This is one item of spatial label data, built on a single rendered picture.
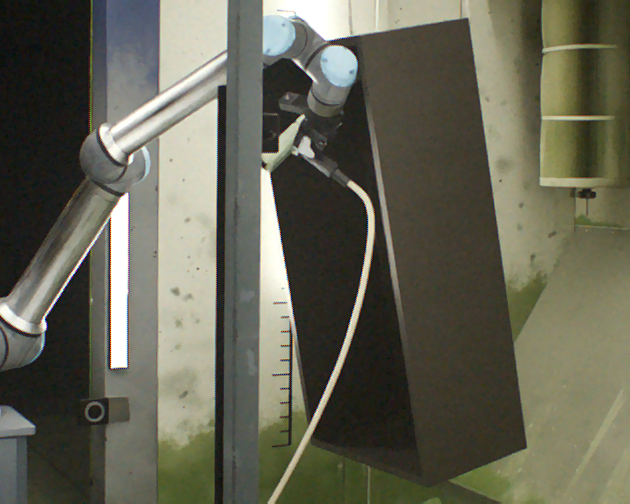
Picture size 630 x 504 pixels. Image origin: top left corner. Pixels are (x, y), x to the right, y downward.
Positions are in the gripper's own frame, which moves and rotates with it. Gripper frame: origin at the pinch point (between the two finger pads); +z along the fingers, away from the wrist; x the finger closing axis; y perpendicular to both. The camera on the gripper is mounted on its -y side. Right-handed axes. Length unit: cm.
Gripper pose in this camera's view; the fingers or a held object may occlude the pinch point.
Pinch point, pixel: (300, 146)
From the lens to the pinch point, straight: 320.9
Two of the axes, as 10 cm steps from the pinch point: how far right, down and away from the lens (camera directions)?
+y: 7.9, 6.0, -1.5
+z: -2.2, 5.1, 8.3
